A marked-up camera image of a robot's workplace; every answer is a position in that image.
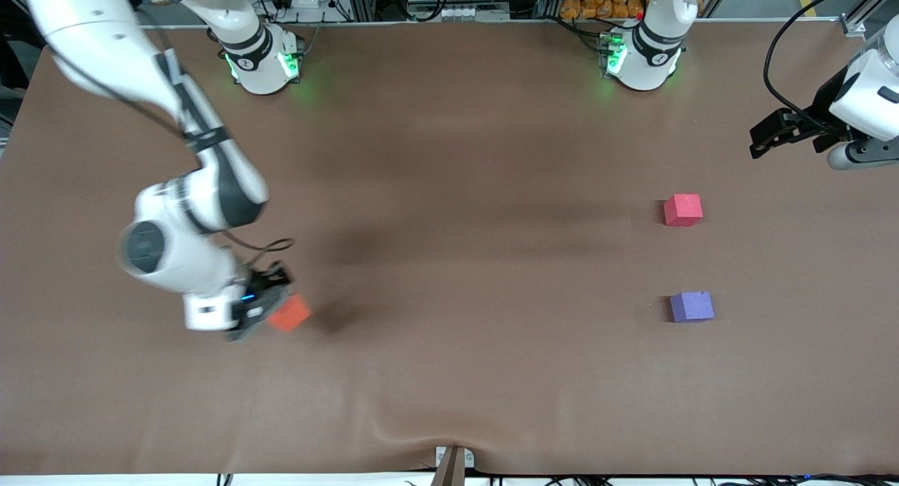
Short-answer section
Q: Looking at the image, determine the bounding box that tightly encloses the silver clamp bracket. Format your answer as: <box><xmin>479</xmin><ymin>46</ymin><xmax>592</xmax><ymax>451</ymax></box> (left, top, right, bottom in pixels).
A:
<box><xmin>435</xmin><ymin>446</ymin><xmax>475</xmax><ymax>470</ymax></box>

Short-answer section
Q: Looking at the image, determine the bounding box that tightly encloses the orange foam block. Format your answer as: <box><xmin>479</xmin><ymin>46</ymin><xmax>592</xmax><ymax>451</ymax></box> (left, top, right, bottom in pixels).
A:
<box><xmin>267</xmin><ymin>293</ymin><xmax>312</xmax><ymax>333</ymax></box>

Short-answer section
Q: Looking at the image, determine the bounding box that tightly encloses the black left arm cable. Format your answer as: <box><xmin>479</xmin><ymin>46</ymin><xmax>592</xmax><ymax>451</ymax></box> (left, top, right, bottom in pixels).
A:
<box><xmin>764</xmin><ymin>0</ymin><xmax>879</xmax><ymax>133</ymax></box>

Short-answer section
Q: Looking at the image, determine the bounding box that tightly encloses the brown table cover sheet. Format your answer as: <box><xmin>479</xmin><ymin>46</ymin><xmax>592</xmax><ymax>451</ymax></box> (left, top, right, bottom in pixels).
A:
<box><xmin>0</xmin><ymin>19</ymin><xmax>899</xmax><ymax>476</ymax></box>

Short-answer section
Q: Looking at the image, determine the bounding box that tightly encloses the purple foam block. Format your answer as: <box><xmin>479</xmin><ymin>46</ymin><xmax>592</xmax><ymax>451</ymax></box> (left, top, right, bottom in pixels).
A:
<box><xmin>669</xmin><ymin>291</ymin><xmax>715</xmax><ymax>324</ymax></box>

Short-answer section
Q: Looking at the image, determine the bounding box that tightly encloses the aluminium frame strut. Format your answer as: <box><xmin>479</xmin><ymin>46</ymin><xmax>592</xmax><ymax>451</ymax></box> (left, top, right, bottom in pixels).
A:
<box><xmin>839</xmin><ymin>0</ymin><xmax>899</xmax><ymax>37</ymax></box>

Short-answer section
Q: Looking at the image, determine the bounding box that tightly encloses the white terminal block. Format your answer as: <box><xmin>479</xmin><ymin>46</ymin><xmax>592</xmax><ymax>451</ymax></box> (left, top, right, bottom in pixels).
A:
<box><xmin>414</xmin><ymin>5</ymin><xmax>511</xmax><ymax>22</ymax></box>

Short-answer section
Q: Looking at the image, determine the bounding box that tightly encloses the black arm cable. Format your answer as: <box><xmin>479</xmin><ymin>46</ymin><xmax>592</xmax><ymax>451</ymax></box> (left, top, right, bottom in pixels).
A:
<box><xmin>764</xmin><ymin>0</ymin><xmax>879</xmax><ymax>133</ymax></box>
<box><xmin>49</xmin><ymin>47</ymin><xmax>296</xmax><ymax>256</ymax></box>

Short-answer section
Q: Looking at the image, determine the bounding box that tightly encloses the pile of orange objects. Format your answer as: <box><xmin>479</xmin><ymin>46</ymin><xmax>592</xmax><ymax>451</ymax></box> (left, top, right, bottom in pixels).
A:
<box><xmin>560</xmin><ymin>0</ymin><xmax>647</xmax><ymax>20</ymax></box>

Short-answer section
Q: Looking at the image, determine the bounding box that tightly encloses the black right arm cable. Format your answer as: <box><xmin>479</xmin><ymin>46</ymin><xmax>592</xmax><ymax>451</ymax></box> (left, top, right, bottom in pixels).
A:
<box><xmin>49</xmin><ymin>47</ymin><xmax>296</xmax><ymax>256</ymax></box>

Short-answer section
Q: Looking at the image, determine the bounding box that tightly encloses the red foam block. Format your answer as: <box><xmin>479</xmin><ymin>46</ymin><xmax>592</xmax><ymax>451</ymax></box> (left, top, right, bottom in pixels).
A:
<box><xmin>663</xmin><ymin>194</ymin><xmax>703</xmax><ymax>228</ymax></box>

